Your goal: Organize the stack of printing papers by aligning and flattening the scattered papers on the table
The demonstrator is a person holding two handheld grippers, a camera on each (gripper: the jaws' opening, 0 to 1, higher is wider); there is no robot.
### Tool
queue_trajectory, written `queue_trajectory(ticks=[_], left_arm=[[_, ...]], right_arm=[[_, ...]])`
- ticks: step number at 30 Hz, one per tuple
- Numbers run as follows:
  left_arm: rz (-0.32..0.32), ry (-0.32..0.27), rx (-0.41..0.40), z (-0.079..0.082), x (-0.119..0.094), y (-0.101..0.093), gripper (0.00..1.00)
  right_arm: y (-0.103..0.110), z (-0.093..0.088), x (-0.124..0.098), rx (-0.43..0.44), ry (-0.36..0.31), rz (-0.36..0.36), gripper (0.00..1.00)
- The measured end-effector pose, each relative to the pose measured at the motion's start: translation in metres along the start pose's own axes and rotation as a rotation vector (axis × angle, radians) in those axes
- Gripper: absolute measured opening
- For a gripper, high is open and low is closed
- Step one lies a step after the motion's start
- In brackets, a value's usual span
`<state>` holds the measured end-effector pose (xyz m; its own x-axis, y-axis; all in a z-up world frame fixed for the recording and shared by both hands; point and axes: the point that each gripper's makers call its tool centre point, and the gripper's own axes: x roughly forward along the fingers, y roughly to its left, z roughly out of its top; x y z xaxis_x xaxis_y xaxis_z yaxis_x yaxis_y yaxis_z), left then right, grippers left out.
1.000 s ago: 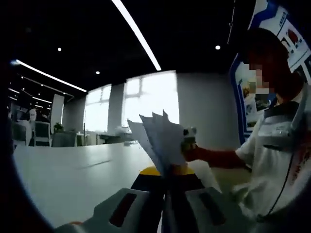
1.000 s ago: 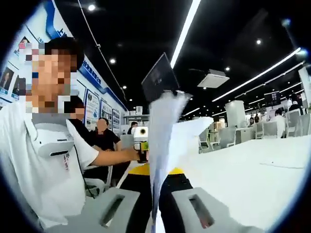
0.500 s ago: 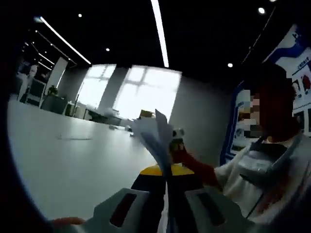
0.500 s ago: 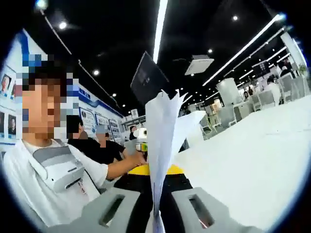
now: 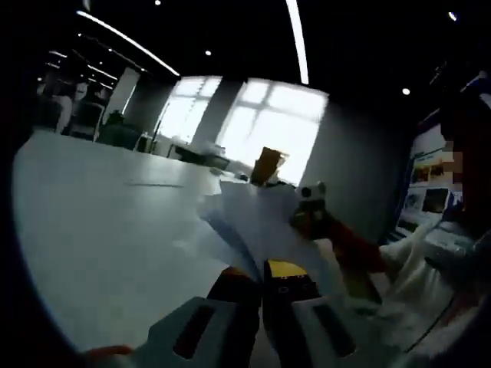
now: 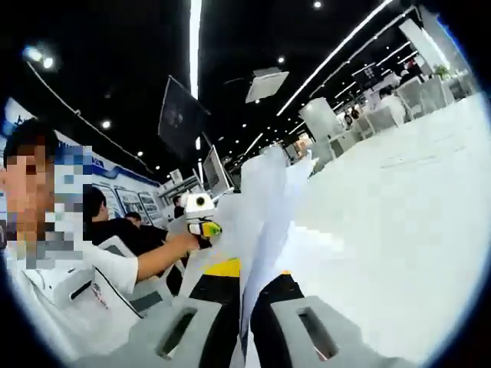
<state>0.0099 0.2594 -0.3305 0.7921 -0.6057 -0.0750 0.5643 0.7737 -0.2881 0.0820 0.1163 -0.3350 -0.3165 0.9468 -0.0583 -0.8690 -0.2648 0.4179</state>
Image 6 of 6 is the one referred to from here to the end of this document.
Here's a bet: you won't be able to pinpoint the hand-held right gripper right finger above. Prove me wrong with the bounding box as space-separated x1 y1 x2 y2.
249 270 365 368

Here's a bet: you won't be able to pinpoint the group of white office chairs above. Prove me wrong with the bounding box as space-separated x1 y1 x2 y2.
314 74 473 162

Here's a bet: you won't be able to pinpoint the silver laptop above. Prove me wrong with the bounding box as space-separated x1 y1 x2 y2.
202 145 236 201

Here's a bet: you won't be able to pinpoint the white plastic chair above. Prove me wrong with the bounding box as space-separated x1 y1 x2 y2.
100 235 136 258

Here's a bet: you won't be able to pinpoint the thin ceiling light strip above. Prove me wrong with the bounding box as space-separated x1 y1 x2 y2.
275 0 396 117

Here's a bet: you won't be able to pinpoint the white storage shelf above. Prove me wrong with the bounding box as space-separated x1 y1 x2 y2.
159 169 205 219

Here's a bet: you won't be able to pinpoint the blue white wall posters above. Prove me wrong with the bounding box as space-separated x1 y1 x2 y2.
0 97 162 227

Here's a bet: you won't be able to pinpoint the person's white shirt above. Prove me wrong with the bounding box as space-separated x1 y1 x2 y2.
7 237 173 363

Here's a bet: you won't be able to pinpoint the person's left hand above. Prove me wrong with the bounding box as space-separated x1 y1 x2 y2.
178 229 213 253

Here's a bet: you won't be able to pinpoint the white square pillar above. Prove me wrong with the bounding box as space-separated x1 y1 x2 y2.
298 97 346 143
398 18 450 74

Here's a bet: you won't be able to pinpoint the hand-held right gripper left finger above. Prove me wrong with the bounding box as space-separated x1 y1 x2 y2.
128 258 243 368

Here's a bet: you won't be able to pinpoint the ceiling air conditioner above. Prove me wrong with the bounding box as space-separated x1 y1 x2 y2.
245 67 290 104

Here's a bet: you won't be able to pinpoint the wide ceiling light strip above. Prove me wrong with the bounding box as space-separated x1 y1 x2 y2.
188 0 203 101

